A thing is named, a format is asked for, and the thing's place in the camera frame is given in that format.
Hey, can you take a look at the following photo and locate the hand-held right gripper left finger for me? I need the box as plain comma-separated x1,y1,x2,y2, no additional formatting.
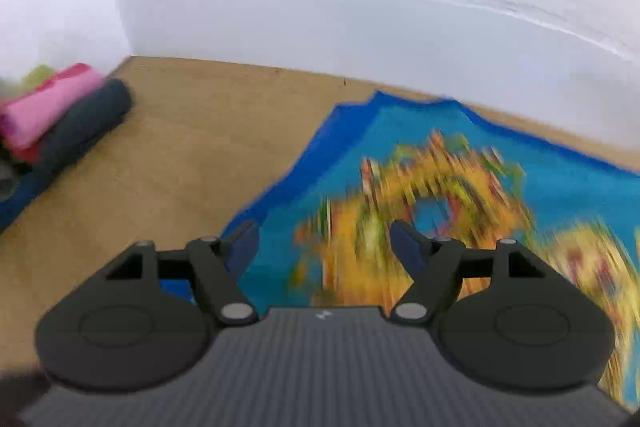
102,219,262,328

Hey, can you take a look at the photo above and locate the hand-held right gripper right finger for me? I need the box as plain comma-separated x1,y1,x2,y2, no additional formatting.
389,219,549,326

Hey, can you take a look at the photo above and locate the blue patterned scarf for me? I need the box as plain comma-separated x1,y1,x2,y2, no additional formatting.
160,90,640,409

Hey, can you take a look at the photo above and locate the dark grey folded cloth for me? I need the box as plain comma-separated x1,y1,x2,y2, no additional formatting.
29,78,134,181

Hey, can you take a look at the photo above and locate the blue cloth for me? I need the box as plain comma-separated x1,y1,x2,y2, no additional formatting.
0,166,57,234

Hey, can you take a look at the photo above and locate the red folded cloth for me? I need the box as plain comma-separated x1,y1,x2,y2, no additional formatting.
0,63,93,166

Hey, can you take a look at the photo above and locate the pink folded cloth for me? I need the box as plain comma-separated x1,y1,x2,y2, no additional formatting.
0,68,107,151

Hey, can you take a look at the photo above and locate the light grey cloth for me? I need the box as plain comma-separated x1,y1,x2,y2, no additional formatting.
0,159,21,201

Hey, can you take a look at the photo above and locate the green cloth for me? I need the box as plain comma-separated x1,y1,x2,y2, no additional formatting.
19,63,57,91

